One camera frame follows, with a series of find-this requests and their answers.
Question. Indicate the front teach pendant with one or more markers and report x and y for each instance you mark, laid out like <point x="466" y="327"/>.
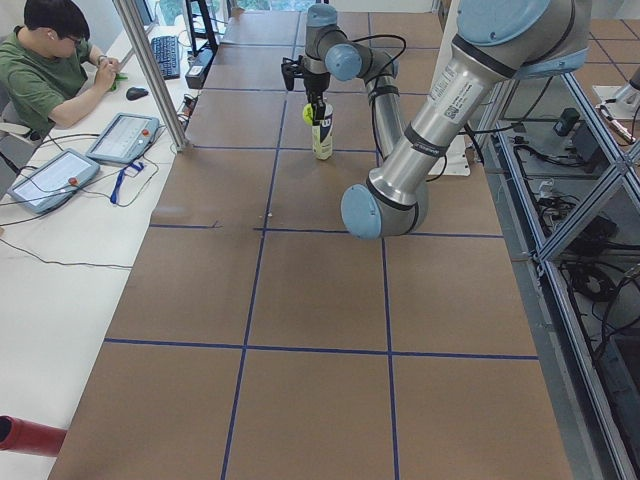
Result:
<point x="53" y="183"/>

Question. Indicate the red cylinder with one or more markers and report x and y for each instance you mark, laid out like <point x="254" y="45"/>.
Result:
<point x="26" y="437"/>

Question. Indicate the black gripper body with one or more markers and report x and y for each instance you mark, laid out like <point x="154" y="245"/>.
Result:
<point x="314" y="84"/>

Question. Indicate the yellow tennis ball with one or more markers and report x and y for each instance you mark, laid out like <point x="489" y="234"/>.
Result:
<point x="308" y="114"/>

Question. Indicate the black power brick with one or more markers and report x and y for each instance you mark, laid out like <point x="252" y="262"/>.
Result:
<point x="566" y="121"/>

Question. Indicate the clear tennis ball can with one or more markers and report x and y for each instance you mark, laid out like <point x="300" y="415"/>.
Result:
<point x="322" y="135"/>

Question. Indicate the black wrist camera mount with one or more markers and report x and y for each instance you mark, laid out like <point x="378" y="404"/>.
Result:
<point x="291" y="70"/>

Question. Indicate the black keyboard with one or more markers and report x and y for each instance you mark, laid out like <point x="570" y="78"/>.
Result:
<point x="166" y="51"/>

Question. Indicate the black computer box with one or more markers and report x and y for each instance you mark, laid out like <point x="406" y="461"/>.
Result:
<point x="198" y="71"/>

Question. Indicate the seated person green shirt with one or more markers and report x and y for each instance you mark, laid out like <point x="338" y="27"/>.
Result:
<point x="53" y="74"/>

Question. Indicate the rear teach pendant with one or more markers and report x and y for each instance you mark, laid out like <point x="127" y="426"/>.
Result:
<point x="125" y="139"/>

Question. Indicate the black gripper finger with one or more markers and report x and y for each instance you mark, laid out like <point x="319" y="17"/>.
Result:
<point x="318" y="104"/>

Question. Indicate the teach pendant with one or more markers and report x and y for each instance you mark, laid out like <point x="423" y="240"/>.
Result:
<point x="53" y="183"/>
<point x="125" y="139"/>

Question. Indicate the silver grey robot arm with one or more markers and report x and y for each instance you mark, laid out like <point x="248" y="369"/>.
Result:
<point x="495" y="41"/>

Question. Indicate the black computer mouse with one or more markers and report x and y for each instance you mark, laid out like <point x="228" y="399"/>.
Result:
<point x="136" y="93"/>

